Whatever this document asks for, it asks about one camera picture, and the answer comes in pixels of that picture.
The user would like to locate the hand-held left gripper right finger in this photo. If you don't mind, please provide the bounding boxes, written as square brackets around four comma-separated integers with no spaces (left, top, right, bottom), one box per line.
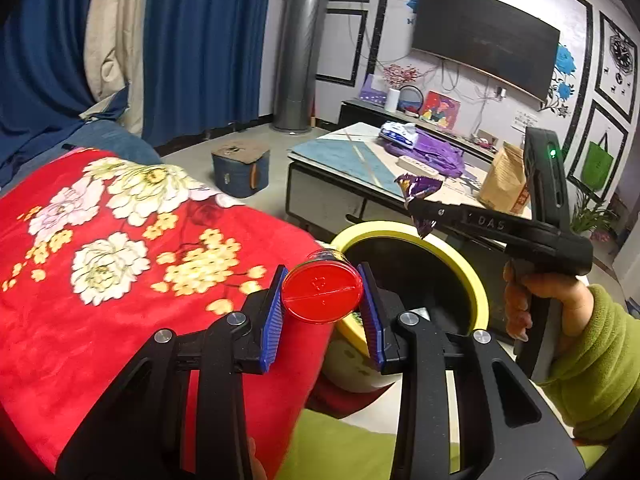
[356,262,586,480]

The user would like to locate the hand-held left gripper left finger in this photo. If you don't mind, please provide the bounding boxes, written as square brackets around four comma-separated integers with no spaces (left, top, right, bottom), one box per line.
[56,265,288,480]

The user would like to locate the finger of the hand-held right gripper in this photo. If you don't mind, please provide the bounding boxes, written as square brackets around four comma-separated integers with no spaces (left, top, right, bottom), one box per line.
[409,199,468,231]

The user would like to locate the purple candy wrapper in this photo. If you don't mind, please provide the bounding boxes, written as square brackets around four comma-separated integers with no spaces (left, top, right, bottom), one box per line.
[395,172,443,238]

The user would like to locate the yellow rimmed trash bin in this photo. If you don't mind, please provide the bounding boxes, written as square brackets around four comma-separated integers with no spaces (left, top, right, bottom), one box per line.
[322,220,490,395]

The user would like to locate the person's right forearm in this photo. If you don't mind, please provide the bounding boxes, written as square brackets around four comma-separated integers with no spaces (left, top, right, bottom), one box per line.
[537,285,640,445]

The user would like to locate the person's right hand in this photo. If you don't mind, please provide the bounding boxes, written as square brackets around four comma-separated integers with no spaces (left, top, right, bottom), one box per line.
[502,259,595,345]

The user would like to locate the person's left hand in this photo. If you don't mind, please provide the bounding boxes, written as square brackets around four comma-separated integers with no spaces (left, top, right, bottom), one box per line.
[247,437,269,480]

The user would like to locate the white power strip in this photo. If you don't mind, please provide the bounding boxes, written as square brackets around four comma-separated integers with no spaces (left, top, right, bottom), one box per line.
[397,155,441,177]

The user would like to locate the green potted plant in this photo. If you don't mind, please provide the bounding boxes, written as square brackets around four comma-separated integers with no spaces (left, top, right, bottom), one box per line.
[570,190,618,236]

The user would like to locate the purple bag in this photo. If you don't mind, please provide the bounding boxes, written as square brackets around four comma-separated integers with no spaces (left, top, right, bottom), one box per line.
[384,127,466,178]

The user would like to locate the brown paper bag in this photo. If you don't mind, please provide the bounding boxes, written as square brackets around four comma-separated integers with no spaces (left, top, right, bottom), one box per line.
[477,141,532,215]

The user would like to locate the white blue tissue pack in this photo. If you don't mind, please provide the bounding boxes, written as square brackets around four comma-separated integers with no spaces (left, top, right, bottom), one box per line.
[379,121,418,147]

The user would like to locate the green tote bag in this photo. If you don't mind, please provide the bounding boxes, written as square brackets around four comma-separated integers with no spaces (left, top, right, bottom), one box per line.
[580,141,615,191]

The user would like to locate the colourful picture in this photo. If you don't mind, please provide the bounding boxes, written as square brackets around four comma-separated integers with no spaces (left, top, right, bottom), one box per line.
[420,91,461,126]

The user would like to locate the round sand art ornament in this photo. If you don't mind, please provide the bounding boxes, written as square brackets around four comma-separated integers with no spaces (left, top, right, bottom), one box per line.
[397,85,425,117]

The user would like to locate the white blue coffee table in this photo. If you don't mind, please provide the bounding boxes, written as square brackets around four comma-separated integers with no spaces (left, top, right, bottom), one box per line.
[285,122,536,346]

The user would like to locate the black television cabinet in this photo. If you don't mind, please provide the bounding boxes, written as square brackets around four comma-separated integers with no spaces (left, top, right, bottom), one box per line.
[339,99,501,161]

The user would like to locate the purple tissue box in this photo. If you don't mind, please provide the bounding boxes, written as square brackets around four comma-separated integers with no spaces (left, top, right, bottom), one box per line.
[360,74,387,103]

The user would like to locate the blue storage stool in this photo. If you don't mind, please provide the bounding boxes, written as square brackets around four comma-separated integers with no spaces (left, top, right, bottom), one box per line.
[211,140,271,198]

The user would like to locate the red floral blanket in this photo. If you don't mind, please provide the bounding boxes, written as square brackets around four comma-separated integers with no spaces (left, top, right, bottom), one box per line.
[0,147,336,473]

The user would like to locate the silver tower air conditioner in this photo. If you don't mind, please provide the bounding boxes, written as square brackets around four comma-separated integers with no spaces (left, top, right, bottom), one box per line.
[272,0,331,135]

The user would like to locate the grey blue bed sheet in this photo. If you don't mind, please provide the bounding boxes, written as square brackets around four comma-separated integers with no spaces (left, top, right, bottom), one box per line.
[0,120,163,196]

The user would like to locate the blue curtain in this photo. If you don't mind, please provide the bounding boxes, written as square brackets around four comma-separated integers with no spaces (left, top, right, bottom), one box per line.
[142,0,276,148]
[0,0,131,186]

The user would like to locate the beige curtain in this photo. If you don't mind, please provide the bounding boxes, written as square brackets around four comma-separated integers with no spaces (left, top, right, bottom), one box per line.
[80,0,153,136]

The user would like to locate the television cables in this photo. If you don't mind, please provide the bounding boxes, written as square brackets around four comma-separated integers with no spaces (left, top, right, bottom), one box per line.
[435,57,501,101]

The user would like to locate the black wall television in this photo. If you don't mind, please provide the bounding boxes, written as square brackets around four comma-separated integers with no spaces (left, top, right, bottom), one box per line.
[411,0,561,103]

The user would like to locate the black wall clock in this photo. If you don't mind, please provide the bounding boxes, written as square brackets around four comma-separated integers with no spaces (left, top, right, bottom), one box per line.
[607,35,636,81]

